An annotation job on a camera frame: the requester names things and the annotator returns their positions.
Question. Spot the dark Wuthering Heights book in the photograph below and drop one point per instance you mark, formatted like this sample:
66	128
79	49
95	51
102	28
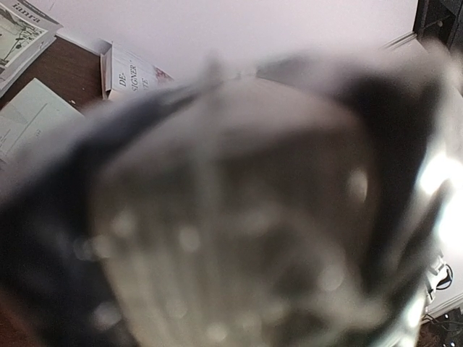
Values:
283	207

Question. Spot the white Designer Fate book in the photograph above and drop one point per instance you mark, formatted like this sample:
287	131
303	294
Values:
124	73

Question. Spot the pale green paperback book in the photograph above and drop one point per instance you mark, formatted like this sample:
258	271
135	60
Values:
33	112

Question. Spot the grey Ianra magazine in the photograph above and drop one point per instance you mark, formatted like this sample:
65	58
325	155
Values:
26	32

